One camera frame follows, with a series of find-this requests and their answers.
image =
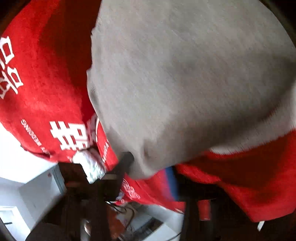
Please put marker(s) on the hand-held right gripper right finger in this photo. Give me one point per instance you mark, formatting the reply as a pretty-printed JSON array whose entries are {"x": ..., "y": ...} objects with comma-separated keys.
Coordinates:
[{"x": 171, "y": 183}]

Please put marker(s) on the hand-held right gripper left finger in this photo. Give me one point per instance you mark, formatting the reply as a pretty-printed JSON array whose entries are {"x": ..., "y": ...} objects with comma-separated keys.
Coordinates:
[{"x": 126, "y": 160}]

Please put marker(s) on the grey fleece sweater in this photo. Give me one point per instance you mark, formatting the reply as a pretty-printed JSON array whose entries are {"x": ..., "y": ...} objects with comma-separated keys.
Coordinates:
[{"x": 185, "y": 81}]

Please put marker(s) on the white patterned cloth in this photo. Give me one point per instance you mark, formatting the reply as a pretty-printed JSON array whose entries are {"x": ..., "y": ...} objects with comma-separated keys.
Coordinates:
[{"x": 90, "y": 164}]

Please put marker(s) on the white cabinet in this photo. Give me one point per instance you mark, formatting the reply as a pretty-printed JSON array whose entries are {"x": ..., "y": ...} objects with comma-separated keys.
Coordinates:
[{"x": 34, "y": 192}]

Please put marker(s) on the red printed blanket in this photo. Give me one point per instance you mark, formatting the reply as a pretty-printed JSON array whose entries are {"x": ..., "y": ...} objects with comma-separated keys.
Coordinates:
[{"x": 46, "y": 81}]

